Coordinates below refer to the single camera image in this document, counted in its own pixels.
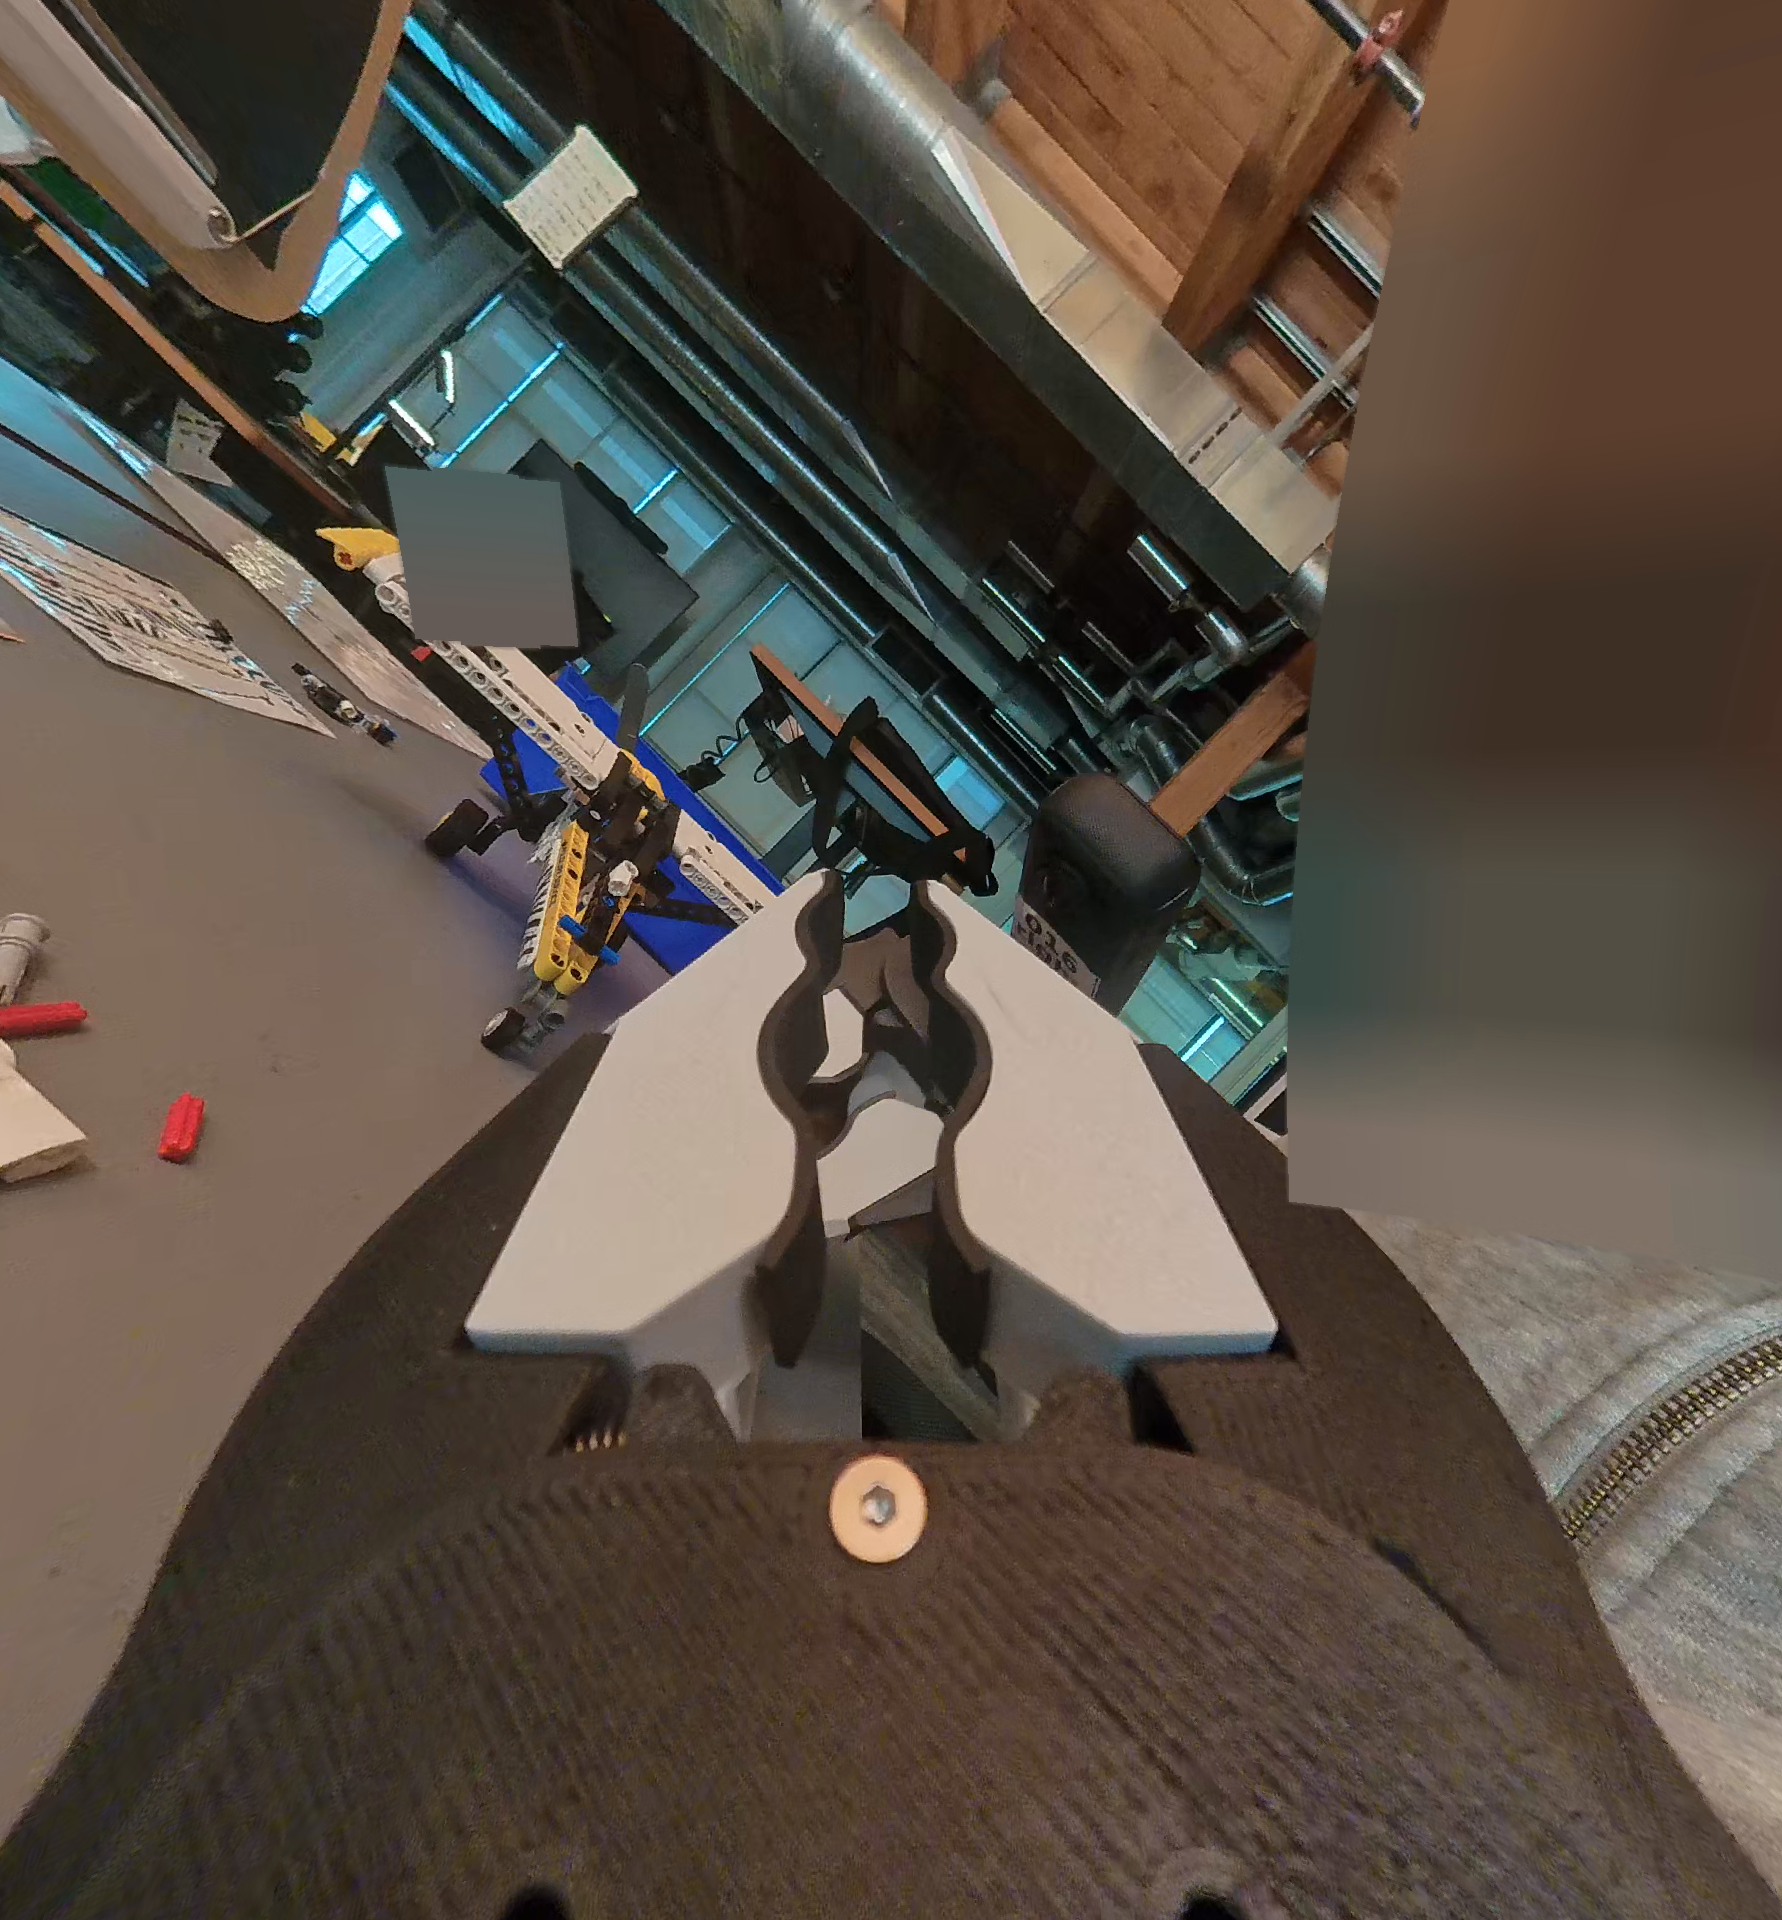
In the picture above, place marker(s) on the grey lego connector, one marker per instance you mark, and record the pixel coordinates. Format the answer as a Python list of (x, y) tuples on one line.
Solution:
[(20, 949)]

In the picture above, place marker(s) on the yellow black lego model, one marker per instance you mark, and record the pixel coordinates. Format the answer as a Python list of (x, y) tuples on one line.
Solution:
[(590, 862)]

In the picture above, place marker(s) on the white hanging paper sign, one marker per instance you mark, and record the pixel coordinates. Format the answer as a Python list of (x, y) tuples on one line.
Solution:
[(573, 193)]

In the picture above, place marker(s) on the small white standing sheet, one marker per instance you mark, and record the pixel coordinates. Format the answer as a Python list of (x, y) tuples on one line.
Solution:
[(198, 445)]

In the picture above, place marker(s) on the round tan-edged table top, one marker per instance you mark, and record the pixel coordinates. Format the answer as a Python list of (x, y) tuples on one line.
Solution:
[(232, 90)]

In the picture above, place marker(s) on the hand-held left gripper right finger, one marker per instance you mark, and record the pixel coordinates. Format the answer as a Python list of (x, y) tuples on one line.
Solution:
[(1095, 1188)]

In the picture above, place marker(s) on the long red lego axle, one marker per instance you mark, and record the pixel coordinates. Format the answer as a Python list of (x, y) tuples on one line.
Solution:
[(36, 1017)]

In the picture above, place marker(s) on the black office chair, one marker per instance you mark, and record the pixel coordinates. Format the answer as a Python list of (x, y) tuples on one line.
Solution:
[(870, 816)]

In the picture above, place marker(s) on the yellow lego piece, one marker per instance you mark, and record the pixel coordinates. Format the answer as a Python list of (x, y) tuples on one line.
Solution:
[(356, 546)]

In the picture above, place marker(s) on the silver ventilation duct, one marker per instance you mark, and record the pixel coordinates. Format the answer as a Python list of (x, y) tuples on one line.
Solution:
[(1101, 298)]

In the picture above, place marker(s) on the dark monitor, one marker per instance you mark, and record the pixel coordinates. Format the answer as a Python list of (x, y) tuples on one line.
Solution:
[(637, 563)]

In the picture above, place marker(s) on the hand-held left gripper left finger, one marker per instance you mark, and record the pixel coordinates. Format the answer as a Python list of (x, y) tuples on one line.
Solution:
[(653, 1188)]

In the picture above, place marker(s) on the short red lego piece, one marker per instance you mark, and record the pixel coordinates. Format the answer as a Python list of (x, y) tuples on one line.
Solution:
[(182, 1125)]

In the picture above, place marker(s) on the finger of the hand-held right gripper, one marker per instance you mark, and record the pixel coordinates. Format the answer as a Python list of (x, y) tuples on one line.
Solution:
[(893, 1118)]

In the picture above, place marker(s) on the wooden desk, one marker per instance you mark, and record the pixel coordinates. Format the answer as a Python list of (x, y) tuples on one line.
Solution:
[(830, 735)]

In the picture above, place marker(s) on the blue plastic bin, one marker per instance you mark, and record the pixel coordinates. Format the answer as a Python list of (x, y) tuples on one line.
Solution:
[(680, 930)]

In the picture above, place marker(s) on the yellow black brick model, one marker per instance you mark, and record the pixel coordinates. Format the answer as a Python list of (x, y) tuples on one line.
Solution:
[(525, 689)]

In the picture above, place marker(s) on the glossy clear plastic bag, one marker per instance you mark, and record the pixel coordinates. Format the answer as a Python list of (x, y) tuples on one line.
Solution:
[(313, 615)]

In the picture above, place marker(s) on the grey zip sweatshirt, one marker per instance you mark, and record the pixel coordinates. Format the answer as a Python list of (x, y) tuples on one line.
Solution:
[(1701, 1574)]

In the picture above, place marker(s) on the white instruction sheet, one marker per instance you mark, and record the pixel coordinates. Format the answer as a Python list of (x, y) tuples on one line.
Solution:
[(125, 631)]

